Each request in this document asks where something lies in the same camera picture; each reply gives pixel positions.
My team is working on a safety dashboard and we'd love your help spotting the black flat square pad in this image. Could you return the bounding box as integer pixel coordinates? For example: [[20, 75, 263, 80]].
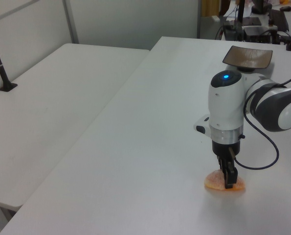
[[242, 17, 262, 26]]

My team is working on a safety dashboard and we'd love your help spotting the grey metal partition post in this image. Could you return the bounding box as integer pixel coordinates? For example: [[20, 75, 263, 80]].
[[62, 0, 79, 45]]

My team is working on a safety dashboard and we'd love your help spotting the white adjacent table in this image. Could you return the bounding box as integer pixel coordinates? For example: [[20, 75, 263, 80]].
[[0, 43, 151, 212]]

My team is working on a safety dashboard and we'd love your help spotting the black monitor stand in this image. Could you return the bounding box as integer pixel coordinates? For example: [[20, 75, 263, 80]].
[[251, 0, 273, 15]]

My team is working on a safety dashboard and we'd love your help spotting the grey electronics box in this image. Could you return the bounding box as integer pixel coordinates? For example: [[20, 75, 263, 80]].
[[244, 25, 271, 43]]

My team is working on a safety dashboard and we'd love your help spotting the black camera stand with base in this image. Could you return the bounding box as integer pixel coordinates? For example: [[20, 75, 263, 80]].
[[0, 25, 18, 93]]

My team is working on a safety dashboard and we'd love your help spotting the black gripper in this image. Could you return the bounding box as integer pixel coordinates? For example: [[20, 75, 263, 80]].
[[211, 139, 242, 189]]

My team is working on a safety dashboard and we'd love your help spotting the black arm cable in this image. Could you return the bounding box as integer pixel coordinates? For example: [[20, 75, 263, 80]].
[[234, 72, 291, 170]]

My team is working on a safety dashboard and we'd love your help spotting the orange sesame bread roll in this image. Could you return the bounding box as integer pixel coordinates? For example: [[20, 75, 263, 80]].
[[203, 170, 246, 192]]

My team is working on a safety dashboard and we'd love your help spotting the black upright pole stand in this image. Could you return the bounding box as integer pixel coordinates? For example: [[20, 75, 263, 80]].
[[234, 0, 246, 41]]

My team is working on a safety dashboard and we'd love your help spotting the brown square ceramic plate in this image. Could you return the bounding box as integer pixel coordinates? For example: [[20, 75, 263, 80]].
[[222, 45, 274, 72]]

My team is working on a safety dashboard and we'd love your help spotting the black keyboard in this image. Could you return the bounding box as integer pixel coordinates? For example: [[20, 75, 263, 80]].
[[269, 10, 290, 32]]

